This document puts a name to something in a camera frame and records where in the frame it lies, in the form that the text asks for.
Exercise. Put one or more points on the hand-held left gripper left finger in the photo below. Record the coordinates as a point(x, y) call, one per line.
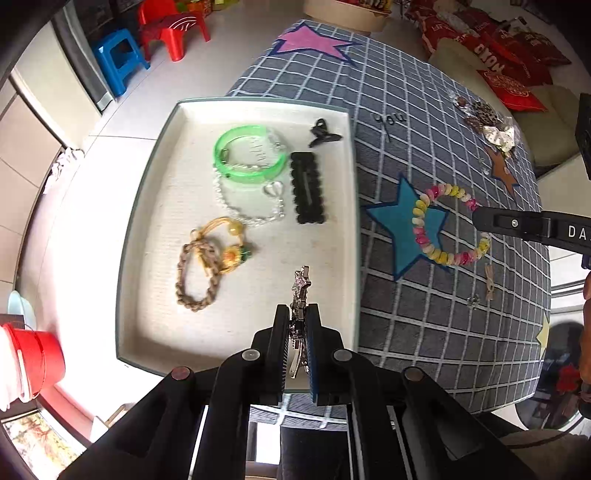
point(282, 360)

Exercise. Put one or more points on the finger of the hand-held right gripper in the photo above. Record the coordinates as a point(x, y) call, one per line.
point(508, 221)

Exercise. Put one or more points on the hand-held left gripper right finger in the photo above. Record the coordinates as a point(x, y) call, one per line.
point(311, 360)

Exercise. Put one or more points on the white rectangular tray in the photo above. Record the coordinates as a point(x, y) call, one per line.
point(258, 295)

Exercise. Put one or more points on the silver star hair clip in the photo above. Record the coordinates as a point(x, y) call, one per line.
point(300, 288)

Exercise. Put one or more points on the black scalloped hair clip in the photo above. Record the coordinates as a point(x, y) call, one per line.
point(308, 189)

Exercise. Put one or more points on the green translucent bangle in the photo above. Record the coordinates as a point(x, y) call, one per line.
point(249, 174)

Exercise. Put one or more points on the small black claw clip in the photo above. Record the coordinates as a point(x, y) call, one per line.
point(321, 134)

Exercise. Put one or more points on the tan bow hair clip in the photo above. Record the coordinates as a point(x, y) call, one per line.
point(489, 281)

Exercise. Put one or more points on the white dotted scrunchie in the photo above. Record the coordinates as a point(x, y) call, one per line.
point(498, 136)

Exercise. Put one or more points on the small silver snowflake charm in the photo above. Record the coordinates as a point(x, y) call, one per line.
point(473, 302)

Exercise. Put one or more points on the brown claw clip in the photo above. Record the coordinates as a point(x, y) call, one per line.
point(473, 122)

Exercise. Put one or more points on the leopard print scrunchie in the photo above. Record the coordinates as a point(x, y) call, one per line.
point(485, 113)

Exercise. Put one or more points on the white washing machine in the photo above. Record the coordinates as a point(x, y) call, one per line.
point(561, 346)

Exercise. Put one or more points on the beige sofa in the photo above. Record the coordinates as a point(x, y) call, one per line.
point(554, 101)

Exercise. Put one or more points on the red embroidered cushion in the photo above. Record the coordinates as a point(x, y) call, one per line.
point(512, 90)

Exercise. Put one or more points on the grey checkered star tablecloth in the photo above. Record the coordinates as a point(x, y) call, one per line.
point(415, 115)

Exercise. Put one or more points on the red printed sofa blanket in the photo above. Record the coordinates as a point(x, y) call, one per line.
point(461, 27)

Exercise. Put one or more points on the red plastic bucket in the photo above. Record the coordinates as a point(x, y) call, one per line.
point(41, 360)

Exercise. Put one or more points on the light blue bowl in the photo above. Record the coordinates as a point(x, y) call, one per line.
point(21, 307)

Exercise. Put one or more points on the round cream coffee table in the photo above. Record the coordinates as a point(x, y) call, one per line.
point(341, 11)

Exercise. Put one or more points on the white crumpled rag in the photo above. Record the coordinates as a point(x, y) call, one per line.
point(67, 164)

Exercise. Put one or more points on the cream drawer cabinet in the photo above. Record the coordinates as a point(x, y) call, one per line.
point(23, 161)

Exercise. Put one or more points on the blue plastic stool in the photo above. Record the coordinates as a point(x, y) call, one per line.
point(117, 50)

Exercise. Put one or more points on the red plastic chair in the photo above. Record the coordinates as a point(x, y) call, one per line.
point(171, 27)

